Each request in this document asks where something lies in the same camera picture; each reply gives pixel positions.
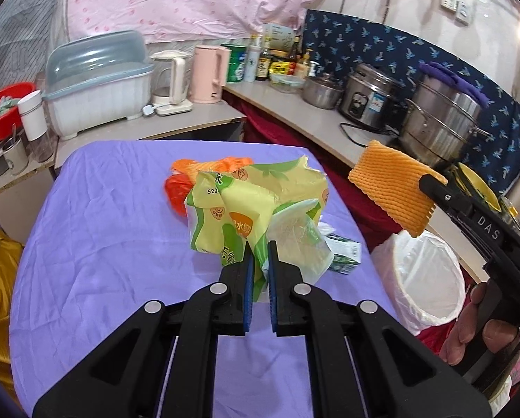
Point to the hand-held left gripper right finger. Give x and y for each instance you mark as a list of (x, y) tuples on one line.
[(274, 300)]

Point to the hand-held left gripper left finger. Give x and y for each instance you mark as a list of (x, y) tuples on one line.
[(248, 296)]

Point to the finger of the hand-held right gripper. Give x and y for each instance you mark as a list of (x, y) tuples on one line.
[(438, 189)]

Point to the yellow-orange foam net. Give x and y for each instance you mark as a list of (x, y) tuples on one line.
[(390, 183)]

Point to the clear plastic bag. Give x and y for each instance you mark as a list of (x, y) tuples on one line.
[(299, 244)]

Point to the white bin with plastic liner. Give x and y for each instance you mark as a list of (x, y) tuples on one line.
[(425, 278)]

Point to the green white milk carton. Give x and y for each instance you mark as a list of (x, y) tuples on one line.
[(345, 254)]

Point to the yellow-green plastic bag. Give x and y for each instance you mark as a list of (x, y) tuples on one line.
[(242, 200)]

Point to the red plastic bag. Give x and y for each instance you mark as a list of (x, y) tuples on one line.
[(175, 193)]

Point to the orange plastic bag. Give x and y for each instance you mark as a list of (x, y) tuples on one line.
[(190, 166)]

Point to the person's right hand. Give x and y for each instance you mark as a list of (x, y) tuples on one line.
[(464, 331)]

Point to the large steel steamer pot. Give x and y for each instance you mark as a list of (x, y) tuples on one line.
[(443, 126)]

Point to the purple cloth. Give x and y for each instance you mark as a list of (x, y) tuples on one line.
[(460, 80)]

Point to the steel rice cooker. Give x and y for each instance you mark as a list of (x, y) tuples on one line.
[(369, 98)]

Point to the purple blanket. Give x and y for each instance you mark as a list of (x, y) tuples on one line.
[(112, 248)]

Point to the small steel pot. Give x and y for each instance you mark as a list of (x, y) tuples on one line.
[(323, 93)]

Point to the navy printed cloth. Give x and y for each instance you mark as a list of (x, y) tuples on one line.
[(373, 43)]

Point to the amber oil bottle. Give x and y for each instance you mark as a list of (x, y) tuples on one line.
[(305, 64)]

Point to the clear food container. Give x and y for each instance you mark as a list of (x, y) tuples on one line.
[(286, 83)]

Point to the soy sauce bottle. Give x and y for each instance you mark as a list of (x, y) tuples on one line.
[(294, 56)]

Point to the yellow label jar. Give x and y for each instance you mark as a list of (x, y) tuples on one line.
[(281, 67)]

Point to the white plug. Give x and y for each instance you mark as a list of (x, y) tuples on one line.
[(149, 110)]

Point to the dark sauce bottle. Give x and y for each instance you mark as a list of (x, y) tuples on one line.
[(263, 65)]

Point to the white green carton box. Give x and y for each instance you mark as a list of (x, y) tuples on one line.
[(279, 35)]

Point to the white bottle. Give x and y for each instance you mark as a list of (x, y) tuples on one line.
[(251, 63)]

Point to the pink electric kettle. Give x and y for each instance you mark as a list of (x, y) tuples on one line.
[(205, 74)]

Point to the glass electric kettle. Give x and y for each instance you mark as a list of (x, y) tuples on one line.
[(168, 80)]

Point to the green tin can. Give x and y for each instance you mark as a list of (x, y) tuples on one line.
[(236, 65)]

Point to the dish drainer box with lid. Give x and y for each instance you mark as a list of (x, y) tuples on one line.
[(99, 87)]

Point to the steel cup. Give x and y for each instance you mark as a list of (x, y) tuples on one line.
[(15, 156)]

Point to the white lidded cup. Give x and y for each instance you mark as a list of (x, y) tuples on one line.
[(35, 122)]

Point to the red plastic basin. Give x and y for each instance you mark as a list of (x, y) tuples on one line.
[(7, 113)]

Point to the grey translucent sheet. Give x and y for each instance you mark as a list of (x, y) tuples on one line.
[(20, 43)]

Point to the wall power strip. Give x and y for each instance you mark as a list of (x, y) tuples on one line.
[(456, 8)]

